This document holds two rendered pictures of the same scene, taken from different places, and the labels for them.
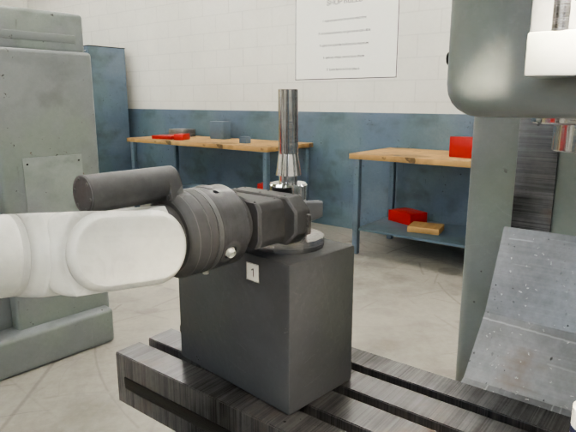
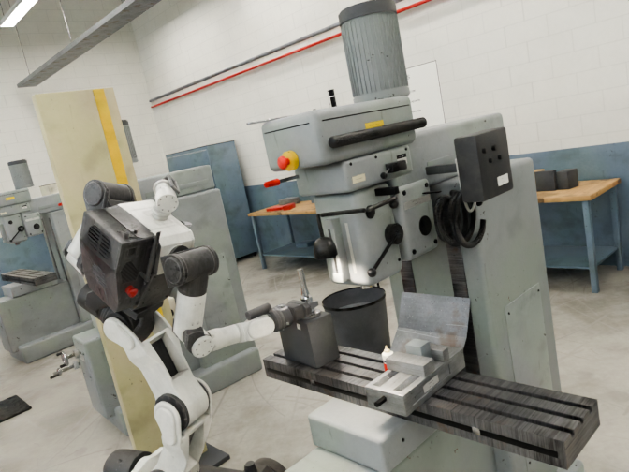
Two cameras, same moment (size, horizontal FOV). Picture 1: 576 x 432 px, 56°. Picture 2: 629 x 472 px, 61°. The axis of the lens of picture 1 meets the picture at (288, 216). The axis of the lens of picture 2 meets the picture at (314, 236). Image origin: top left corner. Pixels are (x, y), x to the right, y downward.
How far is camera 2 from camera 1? 1.47 m
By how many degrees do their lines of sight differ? 10
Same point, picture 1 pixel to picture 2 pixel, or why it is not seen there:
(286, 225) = (304, 312)
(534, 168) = (405, 269)
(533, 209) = (409, 285)
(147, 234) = (264, 324)
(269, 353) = (307, 350)
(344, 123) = not seen: hidden behind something
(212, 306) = (290, 338)
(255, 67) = not seen: hidden behind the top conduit
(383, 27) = (430, 95)
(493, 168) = not seen: hidden behind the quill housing
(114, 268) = (257, 333)
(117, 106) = (235, 187)
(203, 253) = (279, 325)
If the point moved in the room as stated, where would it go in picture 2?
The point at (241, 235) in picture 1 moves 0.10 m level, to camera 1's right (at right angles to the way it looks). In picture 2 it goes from (289, 317) to (316, 314)
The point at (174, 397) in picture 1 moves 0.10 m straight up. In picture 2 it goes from (283, 370) to (278, 347)
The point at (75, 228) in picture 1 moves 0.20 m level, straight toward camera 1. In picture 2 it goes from (248, 326) to (255, 345)
